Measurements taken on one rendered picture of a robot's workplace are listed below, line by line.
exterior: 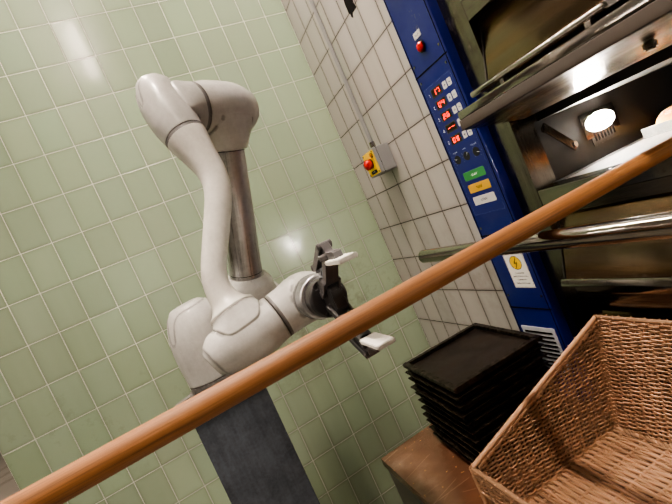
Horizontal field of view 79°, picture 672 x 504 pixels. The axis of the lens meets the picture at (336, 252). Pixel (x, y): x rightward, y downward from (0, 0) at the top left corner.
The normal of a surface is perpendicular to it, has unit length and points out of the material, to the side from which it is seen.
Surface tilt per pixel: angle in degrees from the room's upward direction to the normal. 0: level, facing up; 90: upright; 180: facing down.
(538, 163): 90
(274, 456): 90
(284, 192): 90
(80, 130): 90
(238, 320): 66
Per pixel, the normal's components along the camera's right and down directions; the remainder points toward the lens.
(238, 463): 0.36, -0.09
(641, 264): -0.94, 0.07
